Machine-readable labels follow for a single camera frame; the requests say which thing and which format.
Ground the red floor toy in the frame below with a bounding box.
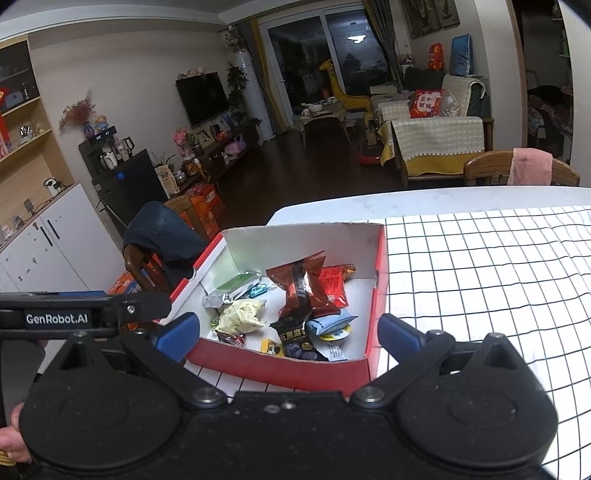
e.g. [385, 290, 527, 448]
[359, 129, 384, 166]

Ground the wooden wall shelf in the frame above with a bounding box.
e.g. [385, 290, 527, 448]
[0, 37, 75, 222]

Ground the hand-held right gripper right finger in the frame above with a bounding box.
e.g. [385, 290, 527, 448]
[351, 314, 532, 411]

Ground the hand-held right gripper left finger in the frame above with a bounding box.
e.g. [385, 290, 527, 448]
[55, 313, 229, 411]

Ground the dark wooden tv stand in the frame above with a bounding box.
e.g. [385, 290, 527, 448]
[171, 124, 259, 195]

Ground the red printed pillow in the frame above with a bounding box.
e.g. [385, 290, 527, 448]
[409, 89, 446, 119]

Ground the white tower air conditioner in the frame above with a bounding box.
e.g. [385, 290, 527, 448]
[232, 50, 274, 144]

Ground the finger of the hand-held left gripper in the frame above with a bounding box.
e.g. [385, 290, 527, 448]
[0, 291, 172, 342]

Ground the white paper bag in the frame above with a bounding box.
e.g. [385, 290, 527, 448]
[154, 164, 181, 197]

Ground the pale yellow snack packet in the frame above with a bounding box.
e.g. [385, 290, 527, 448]
[216, 298, 267, 335]

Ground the black snack packet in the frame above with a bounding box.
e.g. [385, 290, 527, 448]
[270, 314, 329, 361]

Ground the pink towel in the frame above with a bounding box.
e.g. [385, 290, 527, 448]
[510, 148, 553, 186]

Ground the dark red shiny snack packet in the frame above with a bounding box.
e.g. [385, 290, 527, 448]
[265, 251, 342, 319]

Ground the glass balcony door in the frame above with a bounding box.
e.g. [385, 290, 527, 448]
[261, 7, 391, 125]

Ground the pink flower bouquet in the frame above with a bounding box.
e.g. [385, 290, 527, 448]
[173, 127, 192, 158]

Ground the blue pillow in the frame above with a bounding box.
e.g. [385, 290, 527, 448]
[450, 34, 474, 77]

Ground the wooden chair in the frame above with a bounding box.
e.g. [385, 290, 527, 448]
[463, 148, 581, 188]
[122, 196, 211, 296]

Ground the sofa with cream cover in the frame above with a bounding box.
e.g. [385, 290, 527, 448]
[369, 67, 495, 185]

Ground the red cardboard box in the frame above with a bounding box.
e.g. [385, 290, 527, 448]
[168, 222, 389, 393]

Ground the grey yellow curtain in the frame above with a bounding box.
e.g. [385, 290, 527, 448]
[362, 0, 402, 88]
[240, 18, 287, 137]

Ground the green potted plant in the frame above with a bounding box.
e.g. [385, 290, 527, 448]
[226, 65, 250, 121]

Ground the yellow giraffe toy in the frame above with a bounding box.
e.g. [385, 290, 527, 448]
[318, 59, 372, 112]

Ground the light blue snack packet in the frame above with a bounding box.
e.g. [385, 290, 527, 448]
[307, 308, 360, 335]

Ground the white checkered tablecloth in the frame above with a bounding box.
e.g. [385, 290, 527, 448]
[182, 205, 591, 467]

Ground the stack of orange cartons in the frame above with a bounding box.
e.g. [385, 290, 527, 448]
[178, 182, 227, 241]

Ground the orange blue carton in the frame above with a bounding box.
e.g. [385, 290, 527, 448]
[108, 270, 144, 296]

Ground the dark framed wall painting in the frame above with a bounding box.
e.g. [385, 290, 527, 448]
[434, 0, 461, 28]
[399, 0, 441, 38]

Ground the white cabinet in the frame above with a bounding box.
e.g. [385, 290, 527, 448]
[0, 182, 125, 296]

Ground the yellow cartoon snack packet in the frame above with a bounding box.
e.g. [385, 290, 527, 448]
[318, 323, 352, 343]

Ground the bright red snack packet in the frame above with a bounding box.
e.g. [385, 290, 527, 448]
[318, 264, 357, 308]

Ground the dark blue jacket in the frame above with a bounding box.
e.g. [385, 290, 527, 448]
[122, 200, 211, 278]

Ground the black television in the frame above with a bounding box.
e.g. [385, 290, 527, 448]
[175, 71, 230, 127]

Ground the green snack packet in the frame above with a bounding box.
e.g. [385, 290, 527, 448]
[203, 272, 262, 308]

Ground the wooden coffee table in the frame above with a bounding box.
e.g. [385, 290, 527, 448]
[295, 104, 352, 148]

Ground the dried flower vase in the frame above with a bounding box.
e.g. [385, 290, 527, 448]
[58, 90, 98, 139]

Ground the person's left hand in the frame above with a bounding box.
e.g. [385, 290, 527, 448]
[0, 401, 34, 466]

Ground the black water dispenser cabinet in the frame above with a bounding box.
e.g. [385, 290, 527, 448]
[78, 129, 169, 232]

